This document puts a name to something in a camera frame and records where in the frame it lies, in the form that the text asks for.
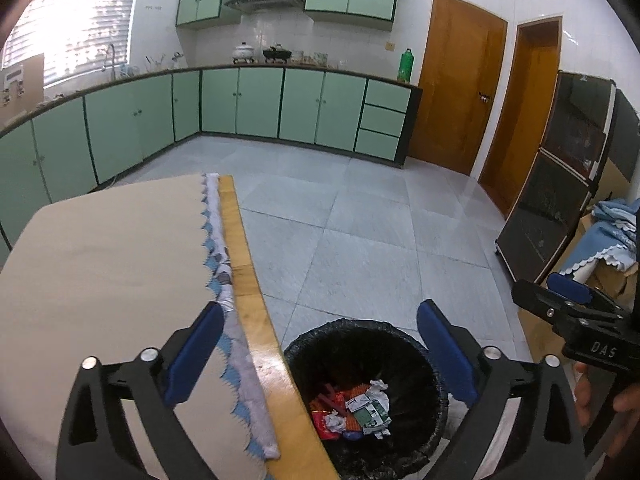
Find red paper cup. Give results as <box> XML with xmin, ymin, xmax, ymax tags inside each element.
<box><xmin>309</xmin><ymin>384</ymin><xmax>347</xmax><ymax>441</ymax></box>

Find blue cloth pile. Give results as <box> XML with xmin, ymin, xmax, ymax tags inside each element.
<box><xmin>560</xmin><ymin>198</ymin><xmax>639</xmax><ymax>275</ymax></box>

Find green white crushed carton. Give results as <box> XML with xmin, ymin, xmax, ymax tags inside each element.
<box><xmin>345</xmin><ymin>393</ymin><xmax>392</xmax><ymax>440</ymax></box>

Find right hand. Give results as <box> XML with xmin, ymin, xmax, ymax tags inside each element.
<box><xmin>574</xmin><ymin>362</ymin><xmax>639</xmax><ymax>468</ymax></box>

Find black trash bin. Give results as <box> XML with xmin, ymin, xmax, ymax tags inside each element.
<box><xmin>284</xmin><ymin>318</ymin><xmax>448</xmax><ymax>479</ymax></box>

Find green lower kitchen cabinets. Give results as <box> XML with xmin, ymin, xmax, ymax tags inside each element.
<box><xmin>1</xmin><ymin>65</ymin><xmax>422</xmax><ymax>254</ymax></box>

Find black wok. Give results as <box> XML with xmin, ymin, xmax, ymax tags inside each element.
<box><xmin>262</xmin><ymin>44</ymin><xmax>293</xmax><ymax>64</ymax></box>

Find orange scrub pad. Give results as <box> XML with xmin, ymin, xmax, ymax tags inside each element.
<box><xmin>345</xmin><ymin>384</ymin><xmax>370</xmax><ymax>400</ymax></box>

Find cardboard box on floor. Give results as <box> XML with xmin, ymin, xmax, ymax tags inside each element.
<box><xmin>516</xmin><ymin>159</ymin><xmax>639</xmax><ymax>366</ymax></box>

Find kitchen faucet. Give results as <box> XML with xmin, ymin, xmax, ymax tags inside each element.
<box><xmin>102</xmin><ymin>42</ymin><xmax>118</xmax><ymax>82</ymax></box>

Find range hood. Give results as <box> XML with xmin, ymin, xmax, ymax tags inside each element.
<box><xmin>224</xmin><ymin>0</ymin><xmax>304</xmax><ymax>13</ymax></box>

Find beige tablecloth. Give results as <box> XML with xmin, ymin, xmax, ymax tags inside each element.
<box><xmin>1</xmin><ymin>174</ymin><xmax>279</xmax><ymax>479</ymax></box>

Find window with white blinds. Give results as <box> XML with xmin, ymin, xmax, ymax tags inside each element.
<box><xmin>1</xmin><ymin>0</ymin><xmax>136</xmax><ymax>84</ymax></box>

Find wooden door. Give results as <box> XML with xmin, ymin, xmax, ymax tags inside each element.
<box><xmin>409</xmin><ymin>0</ymin><xmax>508</xmax><ymax>176</ymax></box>
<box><xmin>480</xmin><ymin>16</ymin><xmax>562</xmax><ymax>216</ymax></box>

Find white tissue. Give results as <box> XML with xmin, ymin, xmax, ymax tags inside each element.
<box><xmin>323</xmin><ymin>411</ymin><xmax>347</xmax><ymax>434</ymax></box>
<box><xmin>366</xmin><ymin>379</ymin><xmax>388</xmax><ymax>403</ymax></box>

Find white cooking pot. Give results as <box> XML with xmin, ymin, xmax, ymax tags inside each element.
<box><xmin>232</xmin><ymin>42</ymin><xmax>256</xmax><ymax>64</ymax></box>

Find black glass cabinet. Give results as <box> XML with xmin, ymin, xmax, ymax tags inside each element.
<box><xmin>497</xmin><ymin>70</ymin><xmax>639</xmax><ymax>283</ymax></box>

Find green bottle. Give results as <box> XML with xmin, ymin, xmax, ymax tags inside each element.
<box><xmin>397</xmin><ymin>49</ymin><xmax>414</xmax><ymax>84</ymax></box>

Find cardboard box on counter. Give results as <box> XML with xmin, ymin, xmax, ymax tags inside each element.
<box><xmin>0</xmin><ymin>54</ymin><xmax>44</xmax><ymax>128</ymax></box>

